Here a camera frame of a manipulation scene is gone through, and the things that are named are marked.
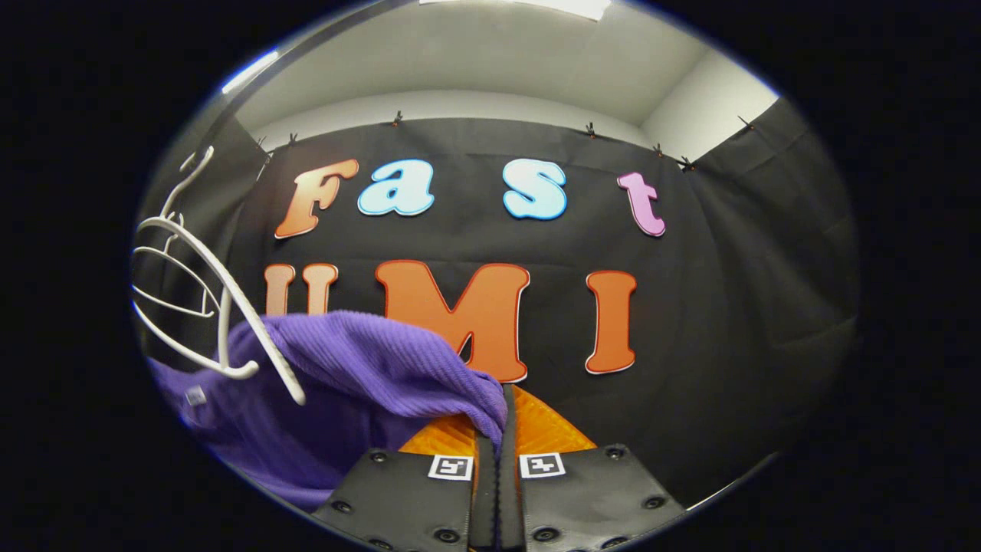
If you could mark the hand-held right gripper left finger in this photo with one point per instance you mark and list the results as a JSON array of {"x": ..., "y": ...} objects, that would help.
[{"x": 484, "y": 506}]

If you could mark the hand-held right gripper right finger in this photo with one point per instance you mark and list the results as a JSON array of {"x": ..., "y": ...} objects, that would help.
[{"x": 510, "y": 506}]

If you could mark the black backdrop cloth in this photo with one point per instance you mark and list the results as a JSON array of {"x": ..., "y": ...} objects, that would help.
[{"x": 728, "y": 307}]

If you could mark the small ceiling light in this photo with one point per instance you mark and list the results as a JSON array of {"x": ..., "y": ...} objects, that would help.
[{"x": 249, "y": 71}]

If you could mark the large ceiling light panel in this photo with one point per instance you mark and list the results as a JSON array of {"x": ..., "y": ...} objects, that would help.
[{"x": 536, "y": 6}]

